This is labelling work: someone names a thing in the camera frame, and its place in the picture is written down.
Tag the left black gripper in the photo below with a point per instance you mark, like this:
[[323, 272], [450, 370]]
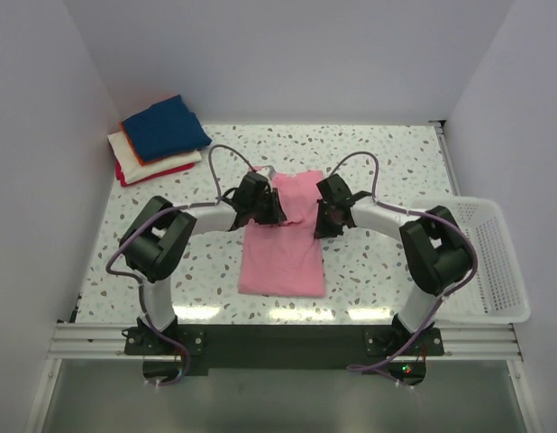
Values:
[[276, 214]]

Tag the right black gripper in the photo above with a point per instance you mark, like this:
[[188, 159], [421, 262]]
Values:
[[323, 231]]

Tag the pink t shirt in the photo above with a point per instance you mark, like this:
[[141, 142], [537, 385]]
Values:
[[286, 260]]

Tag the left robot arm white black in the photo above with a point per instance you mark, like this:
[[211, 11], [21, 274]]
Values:
[[153, 246]]

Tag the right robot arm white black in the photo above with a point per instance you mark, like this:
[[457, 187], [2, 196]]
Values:
[[439, 256]]

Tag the orange folded t shirt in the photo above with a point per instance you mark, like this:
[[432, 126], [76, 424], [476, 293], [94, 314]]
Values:
[[131, 146]]

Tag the blue folded t shirt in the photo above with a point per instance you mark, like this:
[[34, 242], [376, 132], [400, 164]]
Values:
[[166, 129]]

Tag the red folded t shirt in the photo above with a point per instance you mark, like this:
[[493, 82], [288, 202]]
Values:
[[133, 180]]

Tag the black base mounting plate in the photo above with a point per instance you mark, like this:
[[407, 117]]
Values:
[[292, 347]]

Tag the white plastic laundry basket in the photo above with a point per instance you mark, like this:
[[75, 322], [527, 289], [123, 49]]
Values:
[[497, 294]]

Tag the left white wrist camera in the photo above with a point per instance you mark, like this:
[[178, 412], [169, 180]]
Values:
[[269, 172]]

